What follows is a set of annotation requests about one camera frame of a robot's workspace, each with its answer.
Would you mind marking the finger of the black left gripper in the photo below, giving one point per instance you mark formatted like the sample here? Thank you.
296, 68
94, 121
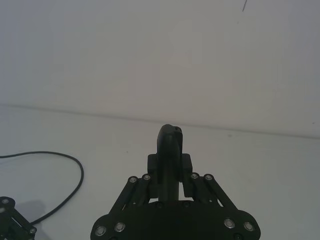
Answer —
10, 220

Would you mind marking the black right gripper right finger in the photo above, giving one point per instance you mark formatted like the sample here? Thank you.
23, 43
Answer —
200, 190

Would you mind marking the white table cloth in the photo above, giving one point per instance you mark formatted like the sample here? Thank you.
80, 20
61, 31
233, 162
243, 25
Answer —
250, 175

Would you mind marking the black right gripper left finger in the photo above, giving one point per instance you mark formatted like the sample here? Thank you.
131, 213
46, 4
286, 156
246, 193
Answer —
165, 160

